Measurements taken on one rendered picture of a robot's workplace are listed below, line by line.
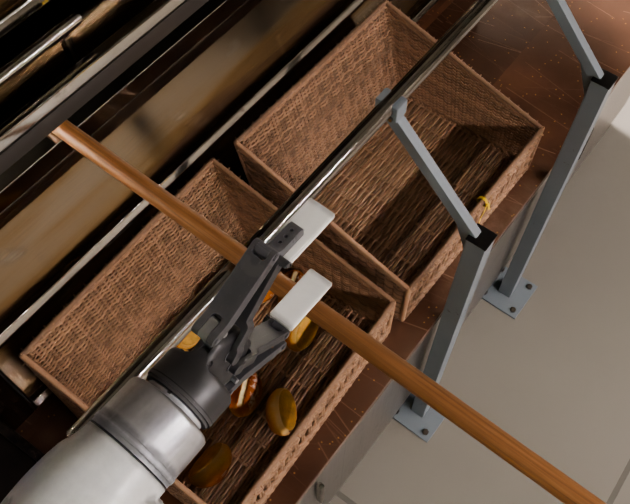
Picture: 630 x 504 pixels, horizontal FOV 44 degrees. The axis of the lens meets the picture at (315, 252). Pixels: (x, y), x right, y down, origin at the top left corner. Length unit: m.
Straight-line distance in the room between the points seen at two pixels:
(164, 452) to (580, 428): 1.82
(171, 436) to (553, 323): 1.91
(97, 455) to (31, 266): 0.78
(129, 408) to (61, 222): 0.77
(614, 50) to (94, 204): 1.51
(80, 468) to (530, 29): 1.92
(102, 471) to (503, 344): 1.86
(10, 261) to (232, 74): 0.56
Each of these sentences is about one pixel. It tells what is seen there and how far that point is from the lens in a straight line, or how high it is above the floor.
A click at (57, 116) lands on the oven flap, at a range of 1.04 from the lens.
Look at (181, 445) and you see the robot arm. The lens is 0.69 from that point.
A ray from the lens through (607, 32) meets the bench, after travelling 2.41.
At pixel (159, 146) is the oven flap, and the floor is 0.99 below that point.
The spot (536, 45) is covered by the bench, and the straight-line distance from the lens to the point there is 2.31.
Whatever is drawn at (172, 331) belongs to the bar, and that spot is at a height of 1.17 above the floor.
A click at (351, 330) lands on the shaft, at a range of 1.05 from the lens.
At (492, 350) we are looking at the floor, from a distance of 2.40.
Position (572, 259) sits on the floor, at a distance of 2.61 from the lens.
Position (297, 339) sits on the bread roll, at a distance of 1.65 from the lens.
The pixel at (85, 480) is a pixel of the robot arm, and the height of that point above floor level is 1.53.
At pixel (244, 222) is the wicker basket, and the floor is 0.67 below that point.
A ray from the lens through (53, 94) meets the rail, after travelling 1.02.
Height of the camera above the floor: 2.16
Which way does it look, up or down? 60 degrees down
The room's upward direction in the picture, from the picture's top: straight up
